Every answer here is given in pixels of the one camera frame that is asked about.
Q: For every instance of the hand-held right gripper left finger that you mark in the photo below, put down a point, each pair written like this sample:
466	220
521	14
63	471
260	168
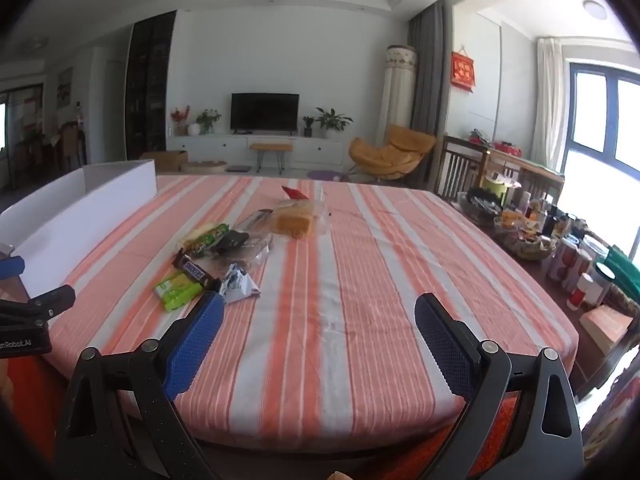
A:
200	340

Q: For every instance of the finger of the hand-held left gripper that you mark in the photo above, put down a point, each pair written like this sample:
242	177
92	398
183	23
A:
11	266
45	301

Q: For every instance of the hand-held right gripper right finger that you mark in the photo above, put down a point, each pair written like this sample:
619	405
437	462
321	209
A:
442	345

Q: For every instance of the green snack packet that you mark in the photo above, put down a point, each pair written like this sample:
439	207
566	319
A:
175	290

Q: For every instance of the white triangular snack packet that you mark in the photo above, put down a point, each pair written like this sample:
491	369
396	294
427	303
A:
237	285

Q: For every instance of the brown chocolate bar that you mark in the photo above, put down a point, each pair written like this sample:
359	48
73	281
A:
195	269

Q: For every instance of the white cardboard box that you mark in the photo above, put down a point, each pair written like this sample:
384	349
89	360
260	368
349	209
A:
75	220

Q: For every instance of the yellow rice cracker packet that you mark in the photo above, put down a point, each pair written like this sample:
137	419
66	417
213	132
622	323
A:
197	235

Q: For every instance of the wicker basket of snacks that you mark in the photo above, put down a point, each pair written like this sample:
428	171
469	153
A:
525	245

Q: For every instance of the green sausage stick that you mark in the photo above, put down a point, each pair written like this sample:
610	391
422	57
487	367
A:
212	241

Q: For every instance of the clear plastic wrapper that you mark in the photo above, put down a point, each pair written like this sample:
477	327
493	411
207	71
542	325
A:
252	245

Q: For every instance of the wooden dining chair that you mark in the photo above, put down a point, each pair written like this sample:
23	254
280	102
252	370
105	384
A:
72	145

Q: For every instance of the cluster of jars and bottles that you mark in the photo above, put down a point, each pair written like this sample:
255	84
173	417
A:
565	255

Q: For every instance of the clear bread packet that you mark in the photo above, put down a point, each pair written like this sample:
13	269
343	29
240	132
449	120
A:
296	221

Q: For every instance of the red snack packet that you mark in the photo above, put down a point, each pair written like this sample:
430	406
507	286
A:
294	193

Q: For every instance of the beige round pad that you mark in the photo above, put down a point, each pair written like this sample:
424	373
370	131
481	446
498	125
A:
205	166

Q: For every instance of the dark wooden armchair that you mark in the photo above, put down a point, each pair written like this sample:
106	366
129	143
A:
457	165

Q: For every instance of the brown cardboard box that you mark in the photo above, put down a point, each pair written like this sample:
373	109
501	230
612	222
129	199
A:
167	160

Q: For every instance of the orange lounge chair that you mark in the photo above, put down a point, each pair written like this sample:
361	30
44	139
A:
390	152

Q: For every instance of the small wooden bench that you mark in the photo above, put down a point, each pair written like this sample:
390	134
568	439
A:
270	149

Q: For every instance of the purple round mat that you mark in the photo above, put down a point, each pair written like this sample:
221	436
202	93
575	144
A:
325	175

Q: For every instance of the green plant in white vase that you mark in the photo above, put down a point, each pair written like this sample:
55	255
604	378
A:
207	120

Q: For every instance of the dark glass cabinet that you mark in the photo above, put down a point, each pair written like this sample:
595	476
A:
147	90

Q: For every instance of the white television cabinet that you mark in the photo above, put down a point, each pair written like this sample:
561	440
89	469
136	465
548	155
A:
320	150

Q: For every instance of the red flower arrangement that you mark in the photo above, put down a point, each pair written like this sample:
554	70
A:
180	116

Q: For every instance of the black television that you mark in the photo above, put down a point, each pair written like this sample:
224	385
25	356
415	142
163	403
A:
265	112

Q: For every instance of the small green potted plant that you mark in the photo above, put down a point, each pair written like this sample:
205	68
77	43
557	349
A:
308	125

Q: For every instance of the large green potted plant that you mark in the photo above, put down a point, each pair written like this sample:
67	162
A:
331	120

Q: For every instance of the covered standing air conditioner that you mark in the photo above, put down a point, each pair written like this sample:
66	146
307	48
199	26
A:
397	90

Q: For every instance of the white curtain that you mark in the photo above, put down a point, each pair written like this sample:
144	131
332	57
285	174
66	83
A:
547	105

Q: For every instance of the grey curtain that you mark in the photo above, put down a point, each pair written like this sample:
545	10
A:
427	70

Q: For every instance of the dark framed window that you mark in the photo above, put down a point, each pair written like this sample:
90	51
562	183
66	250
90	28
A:
600	110

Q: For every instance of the round ceiling lamp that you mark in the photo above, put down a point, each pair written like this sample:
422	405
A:
595	9

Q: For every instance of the wall picture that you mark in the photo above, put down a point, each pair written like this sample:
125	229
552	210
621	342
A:
65	87

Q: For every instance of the red wall hanging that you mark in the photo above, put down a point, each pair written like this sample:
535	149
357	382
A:
462	71

